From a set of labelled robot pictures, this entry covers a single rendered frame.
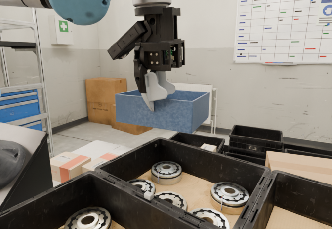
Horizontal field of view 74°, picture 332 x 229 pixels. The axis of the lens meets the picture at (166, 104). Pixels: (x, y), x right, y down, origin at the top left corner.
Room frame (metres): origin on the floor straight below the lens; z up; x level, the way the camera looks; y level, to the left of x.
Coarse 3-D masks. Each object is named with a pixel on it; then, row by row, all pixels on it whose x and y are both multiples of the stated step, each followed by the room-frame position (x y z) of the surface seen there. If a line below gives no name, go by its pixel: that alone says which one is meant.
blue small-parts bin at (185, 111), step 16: (128, 96) 0.51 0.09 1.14; (176, 96) 0.61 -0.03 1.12; (192, 96) 0.59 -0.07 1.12; (208, 96) 0.56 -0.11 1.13; (128, 112) 0.51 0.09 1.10; (144, 112) 0.49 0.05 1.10; (160, 112) 0.47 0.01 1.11; (176, 112) 0.46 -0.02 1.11; (192, 112) 0.44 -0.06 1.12; (208, 112) 0.57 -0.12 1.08; (160, 128) 0.47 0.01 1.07; (176, 128) 0.45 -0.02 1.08; (192, 128) 0.44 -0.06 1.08
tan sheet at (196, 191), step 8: (144, 176) 0.67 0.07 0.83; (184, 176) 0.67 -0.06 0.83; (192, 176) 0.67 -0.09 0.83; (160, 184) 0.62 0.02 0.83; (176, 184) 0.62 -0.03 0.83; (184, 184) 0.62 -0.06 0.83; (192, 184) 0.62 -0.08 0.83; (200, 184) 0.62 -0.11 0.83; (208, 184) 0.62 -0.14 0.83; (176, 192) 0.58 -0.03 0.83; (184, 192) 0.58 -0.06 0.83; (192, 192) 0.58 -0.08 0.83; (200, 192) 0.58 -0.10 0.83; (208, 192) 0.58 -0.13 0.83; (192, 200) 0.54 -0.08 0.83; (200, 200) 0.54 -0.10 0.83; (208, 200) 0.54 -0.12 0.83; (192, 208) 0.51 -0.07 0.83; (232, 216) 0.48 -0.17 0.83; (232, 224) 0.46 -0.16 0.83
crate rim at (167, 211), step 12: (72, 180) 0.49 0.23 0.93; (108, 180) 0.49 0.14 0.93; (48, 192) 0.44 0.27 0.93; (132, 192) 0.44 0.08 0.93; (24, 204) 0.40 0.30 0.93; (156, 204) 0.40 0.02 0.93; (0, 216) 0.36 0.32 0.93; (168, 216) 0.37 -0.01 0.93; (180, 216) 0.36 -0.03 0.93; (192, 228) 0.34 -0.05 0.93; (204, 228) 0.33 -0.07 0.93
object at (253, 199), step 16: (144, 144) 0.71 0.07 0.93; (176, 144) 0.72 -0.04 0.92; (112, 160) 0.59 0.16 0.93; (240, 160) 0.59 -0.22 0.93; (112, 176) 0.51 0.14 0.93; (144, 192) 0.44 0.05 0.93; (256, 192) 0.44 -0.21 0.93; (176, 208) 0.39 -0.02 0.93; (208, 224) 0.34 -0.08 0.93; (240, 224) 0.34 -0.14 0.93
